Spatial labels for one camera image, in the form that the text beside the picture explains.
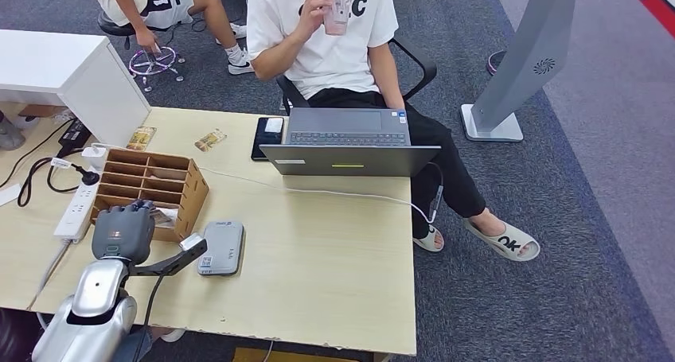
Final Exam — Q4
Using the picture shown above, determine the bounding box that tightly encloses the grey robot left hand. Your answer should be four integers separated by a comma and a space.
91, 200, 158, 266

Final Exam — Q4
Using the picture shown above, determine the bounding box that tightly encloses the person's right hand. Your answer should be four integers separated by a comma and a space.
298, 0, 338, 34

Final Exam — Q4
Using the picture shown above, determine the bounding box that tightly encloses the clear plastic drink cup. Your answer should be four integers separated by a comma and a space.
322, 0, 353, 37

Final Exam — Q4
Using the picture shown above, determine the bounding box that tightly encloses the white room key card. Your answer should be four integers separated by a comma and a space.
150, 206, 181, 229

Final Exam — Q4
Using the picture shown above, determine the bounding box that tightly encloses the person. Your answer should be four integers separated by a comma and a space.
246, 0, 541, 263
84, 0, 256, 76
113, 325, 187, 362

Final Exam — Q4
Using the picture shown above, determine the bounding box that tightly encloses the wooden card organizer box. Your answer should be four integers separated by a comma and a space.
90, 148, 210, 243

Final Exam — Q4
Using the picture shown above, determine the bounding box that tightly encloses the grey card reader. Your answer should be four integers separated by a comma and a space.
197, 220, 246, 277

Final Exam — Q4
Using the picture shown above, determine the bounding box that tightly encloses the white power strip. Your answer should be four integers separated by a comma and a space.
53, 182, 101, 243

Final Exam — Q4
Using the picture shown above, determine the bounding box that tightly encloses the white charger plug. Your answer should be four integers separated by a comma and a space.
81, 146, 109, 172

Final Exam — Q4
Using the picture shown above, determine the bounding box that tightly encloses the black power adapter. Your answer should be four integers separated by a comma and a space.
0, 119, 93, 190

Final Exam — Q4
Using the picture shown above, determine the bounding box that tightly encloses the white paper slip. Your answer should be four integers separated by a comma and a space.
0, 182, 25, 208

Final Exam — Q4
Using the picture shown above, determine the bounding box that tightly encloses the black office chair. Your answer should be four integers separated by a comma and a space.
276, 35, 438, 115

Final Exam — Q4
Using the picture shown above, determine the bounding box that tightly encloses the black smartphone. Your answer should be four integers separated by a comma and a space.
251, 117, 286, 162

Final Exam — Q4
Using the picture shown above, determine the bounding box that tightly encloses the brown cardboard box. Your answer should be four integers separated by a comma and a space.
18, 104, 69, 119

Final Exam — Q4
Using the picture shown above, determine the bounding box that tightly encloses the grey shoe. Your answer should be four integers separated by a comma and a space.
0, 111, 27, 151

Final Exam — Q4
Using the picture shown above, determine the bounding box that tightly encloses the grey laptop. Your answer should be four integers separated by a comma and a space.
259, 107, 442, 178

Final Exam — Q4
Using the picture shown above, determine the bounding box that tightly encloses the dark round base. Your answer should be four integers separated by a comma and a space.
486, 51, 509, 79

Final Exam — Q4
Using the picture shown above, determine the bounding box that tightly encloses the white cabinet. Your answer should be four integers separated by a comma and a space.
0, 29, 152, 149

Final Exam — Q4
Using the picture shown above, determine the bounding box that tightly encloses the black stool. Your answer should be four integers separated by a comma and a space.
97, 11, 173, 49

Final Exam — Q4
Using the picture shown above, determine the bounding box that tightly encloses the yellow board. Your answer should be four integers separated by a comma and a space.
233, 347, 370, 362

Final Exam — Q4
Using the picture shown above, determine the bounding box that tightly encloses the grey kiosk stand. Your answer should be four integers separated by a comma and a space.
460, 0, 650, 145

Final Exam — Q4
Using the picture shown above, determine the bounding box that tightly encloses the beige sandal with print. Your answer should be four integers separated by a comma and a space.
462, 217, 541, 263

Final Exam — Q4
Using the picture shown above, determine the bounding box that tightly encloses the black camera bracket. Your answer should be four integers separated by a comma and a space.
126, 237, 209, 278

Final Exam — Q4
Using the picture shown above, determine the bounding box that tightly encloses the black plug with cable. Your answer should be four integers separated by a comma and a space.
17, 156, 101, 208

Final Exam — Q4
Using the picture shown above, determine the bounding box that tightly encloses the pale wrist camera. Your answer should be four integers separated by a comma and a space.
179, 232, 207, 252

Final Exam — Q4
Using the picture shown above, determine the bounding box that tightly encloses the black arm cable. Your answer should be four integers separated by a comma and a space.
131, 274, 167, 362

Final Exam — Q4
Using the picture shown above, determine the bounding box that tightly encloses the chrome stool foot ring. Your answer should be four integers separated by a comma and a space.
127, 45, 185, 93

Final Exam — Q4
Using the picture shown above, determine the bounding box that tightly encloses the thin white cable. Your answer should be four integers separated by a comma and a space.
93, 143, 439, 226

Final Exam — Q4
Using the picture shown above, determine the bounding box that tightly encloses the grey cable adapter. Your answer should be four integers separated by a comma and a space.
424, 162, 446, 216

